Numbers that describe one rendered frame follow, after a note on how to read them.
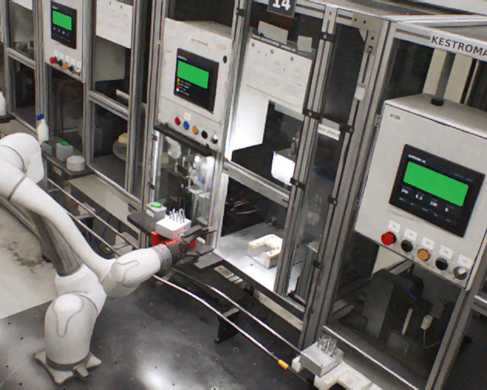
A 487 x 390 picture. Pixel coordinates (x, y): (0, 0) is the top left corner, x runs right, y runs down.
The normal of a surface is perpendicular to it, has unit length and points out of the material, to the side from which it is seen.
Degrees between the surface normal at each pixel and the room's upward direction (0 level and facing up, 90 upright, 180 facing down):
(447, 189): 90
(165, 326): 0
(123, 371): 0
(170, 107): 90
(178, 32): 90
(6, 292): 0
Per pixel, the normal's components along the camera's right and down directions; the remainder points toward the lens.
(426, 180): -0.71, 0.22
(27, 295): 0.13, -0.89
